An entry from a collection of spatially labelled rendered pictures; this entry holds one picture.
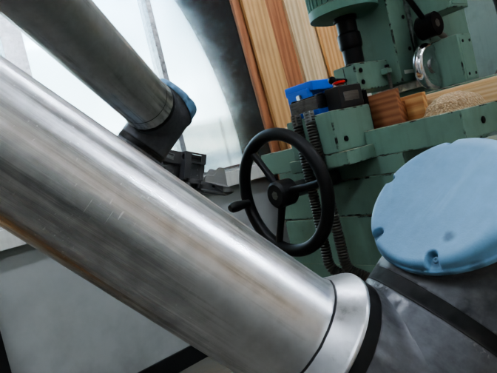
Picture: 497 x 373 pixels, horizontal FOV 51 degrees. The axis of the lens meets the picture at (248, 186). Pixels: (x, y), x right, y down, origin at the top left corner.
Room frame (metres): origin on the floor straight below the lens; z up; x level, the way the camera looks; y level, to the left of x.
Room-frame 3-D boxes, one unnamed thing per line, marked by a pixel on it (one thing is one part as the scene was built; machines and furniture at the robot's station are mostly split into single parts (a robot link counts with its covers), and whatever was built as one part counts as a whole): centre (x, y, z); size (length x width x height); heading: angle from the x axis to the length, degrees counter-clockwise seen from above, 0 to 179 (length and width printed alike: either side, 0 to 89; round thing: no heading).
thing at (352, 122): (1.19, -0.21, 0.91); 0.15 x 0.14 x 0.09; 38
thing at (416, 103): (1.26, -0.36, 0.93); 0.24 x 0.01 x 0.06; 38
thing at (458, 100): (1.06, -0.45, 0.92); 0.14 x 0.09 x 0.04; 128
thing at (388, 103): (1.24, -0.31, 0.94); 0.20 x 0.01 x 0.08; 38
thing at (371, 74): (1.35, -0.36, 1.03); 0.14 x 0.07 x 0.09; 128
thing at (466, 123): (1.24, -0.28, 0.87); 0.61 x 0.30 x 0.06; 38
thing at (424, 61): (1.32, -0.52, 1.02); 0.12 x 0.03 x 0.12; 128
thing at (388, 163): (1.31, -0.29, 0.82); 0.40 x 0.21 x 0.04; 38
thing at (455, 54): (1.33, -0.58, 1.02); 0.09 x 0.07 x 0.12; 38
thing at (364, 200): (1.42, -0.44, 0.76); 0.57 x 0.45 x 0.09; 128
